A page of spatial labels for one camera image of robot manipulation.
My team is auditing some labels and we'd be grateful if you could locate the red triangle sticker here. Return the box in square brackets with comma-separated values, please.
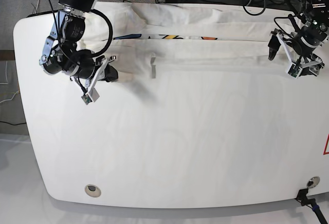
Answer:
[323, 135, 329, 155]

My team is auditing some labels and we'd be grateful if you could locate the black clamp with cable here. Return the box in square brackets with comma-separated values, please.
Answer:
[295, 189, 328, 224]

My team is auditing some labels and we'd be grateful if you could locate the left table cable grommet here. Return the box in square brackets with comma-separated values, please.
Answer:
[85, 184, 101, 198]

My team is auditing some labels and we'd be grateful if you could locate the right table cable grommet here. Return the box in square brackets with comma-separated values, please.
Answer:
[306, 176, 320, 189]

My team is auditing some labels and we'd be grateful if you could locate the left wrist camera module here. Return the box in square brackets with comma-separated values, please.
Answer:
[286, 63, 303, 79]

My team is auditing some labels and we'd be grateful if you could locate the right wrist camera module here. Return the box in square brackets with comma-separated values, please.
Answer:
[81, 88, 100, 105]

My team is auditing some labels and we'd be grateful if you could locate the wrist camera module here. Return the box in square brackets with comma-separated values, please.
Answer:
[286, 63, 303, 79]
[81, 88, 100, 105]

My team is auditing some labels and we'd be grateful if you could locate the white printed T-shirt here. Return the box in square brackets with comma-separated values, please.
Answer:
[77, 2, 306, 85]

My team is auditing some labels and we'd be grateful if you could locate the white floor cable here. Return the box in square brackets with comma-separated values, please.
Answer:
[0, 60, 9, 85]

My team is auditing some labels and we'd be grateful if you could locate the table cable grommet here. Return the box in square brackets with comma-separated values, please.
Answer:
[85, 184, 101, 198]
[306, 176, 320, 189]

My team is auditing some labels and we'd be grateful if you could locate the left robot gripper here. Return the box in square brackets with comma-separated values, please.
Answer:
[268, 29, 324, 77]

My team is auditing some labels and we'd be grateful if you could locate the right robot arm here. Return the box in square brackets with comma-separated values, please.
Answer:
[39, 0, 118, 92]

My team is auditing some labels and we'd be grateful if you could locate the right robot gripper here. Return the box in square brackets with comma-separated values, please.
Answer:
[70, 50, 119, 90]

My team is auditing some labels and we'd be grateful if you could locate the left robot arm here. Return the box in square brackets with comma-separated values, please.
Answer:
[268, 0, 328, 79]

